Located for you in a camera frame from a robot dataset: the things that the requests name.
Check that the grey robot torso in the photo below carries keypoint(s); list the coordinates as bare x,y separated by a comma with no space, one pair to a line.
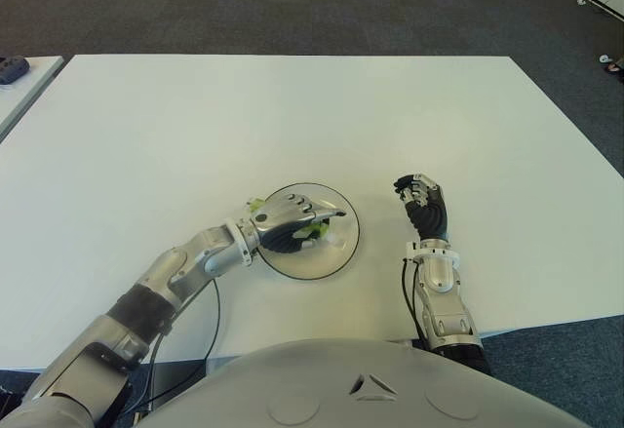
317,389

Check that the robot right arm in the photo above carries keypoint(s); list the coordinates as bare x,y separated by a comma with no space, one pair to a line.
446,306

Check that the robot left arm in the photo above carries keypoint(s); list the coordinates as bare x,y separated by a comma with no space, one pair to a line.
161,282

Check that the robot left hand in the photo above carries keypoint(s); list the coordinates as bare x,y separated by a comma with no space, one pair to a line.
283,213

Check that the black handheld controller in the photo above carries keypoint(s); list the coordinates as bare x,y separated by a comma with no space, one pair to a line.
11,68

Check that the sandalled feet of person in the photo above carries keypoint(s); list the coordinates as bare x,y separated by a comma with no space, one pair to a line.
615,67

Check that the white plate with black rim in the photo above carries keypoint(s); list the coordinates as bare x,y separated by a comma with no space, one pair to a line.
336,252

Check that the white side table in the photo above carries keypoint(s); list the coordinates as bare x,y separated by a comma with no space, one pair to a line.
24,94

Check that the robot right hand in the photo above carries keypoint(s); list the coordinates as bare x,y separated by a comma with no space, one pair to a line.
429,213

